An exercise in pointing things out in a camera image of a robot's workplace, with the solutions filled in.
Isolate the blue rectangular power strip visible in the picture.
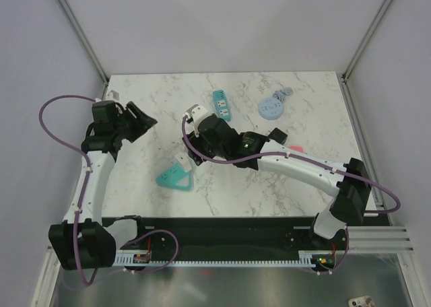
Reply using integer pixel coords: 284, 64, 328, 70
213, 90, 232, 122

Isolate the white charger plug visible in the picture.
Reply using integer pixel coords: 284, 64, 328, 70
175, 153, 192, 172

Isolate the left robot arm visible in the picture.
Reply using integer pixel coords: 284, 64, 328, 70
48, 100, 157, 271

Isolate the right aluminium frame post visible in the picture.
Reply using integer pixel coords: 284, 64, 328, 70
341, 0, 405, 82

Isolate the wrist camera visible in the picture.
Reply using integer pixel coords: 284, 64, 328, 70
104, 90, 121, 104
185, 104, 211, 135

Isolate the aluminium frame post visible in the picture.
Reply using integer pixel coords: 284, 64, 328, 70
55, 0, 109, 86
341, 0, 405, 82

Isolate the grey coiled cord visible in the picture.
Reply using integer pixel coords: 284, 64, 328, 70
272, 87, 294, 101

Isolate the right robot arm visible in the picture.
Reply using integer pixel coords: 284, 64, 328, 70
181, 114, 371, 249

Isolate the left aluminium frame post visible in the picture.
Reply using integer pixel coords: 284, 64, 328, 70
55, 0, 109, 86

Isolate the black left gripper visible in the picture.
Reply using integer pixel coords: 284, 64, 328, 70
113, 102, 157, 143

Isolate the blue round power strip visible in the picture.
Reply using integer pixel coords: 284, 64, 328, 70
258, 97, 284, 121

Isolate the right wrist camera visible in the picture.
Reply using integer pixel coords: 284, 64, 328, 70
185, 104, 211, 135

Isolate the white cable duct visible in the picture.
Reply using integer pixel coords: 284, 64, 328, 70
112, 250, 316, 268

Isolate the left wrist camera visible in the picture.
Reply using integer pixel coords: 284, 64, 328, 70
104, 90, 121, 104

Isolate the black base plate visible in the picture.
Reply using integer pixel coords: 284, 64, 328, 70
114, 213, 351, 263

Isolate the black cube charger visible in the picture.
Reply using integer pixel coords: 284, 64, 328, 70
268, 128, 288, 145

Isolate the teal triangular power strip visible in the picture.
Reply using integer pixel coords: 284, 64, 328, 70
156, 163, 193, 191

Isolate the pink plug adapter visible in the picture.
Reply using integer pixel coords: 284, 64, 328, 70
289, 145, 304, 153

